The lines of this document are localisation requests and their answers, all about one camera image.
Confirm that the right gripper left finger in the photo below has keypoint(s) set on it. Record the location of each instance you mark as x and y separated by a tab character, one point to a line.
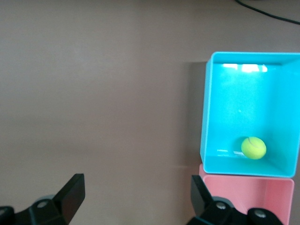
70	199

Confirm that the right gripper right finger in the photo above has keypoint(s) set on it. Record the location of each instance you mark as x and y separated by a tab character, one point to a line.
201	201

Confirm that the yellow-green tennis ball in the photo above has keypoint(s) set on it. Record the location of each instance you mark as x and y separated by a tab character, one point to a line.
253	148

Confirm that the pink plastic bin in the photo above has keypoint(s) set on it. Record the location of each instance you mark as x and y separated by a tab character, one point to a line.
246	189

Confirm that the blue plastic bin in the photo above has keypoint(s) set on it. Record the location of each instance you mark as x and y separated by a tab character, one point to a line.
234	105

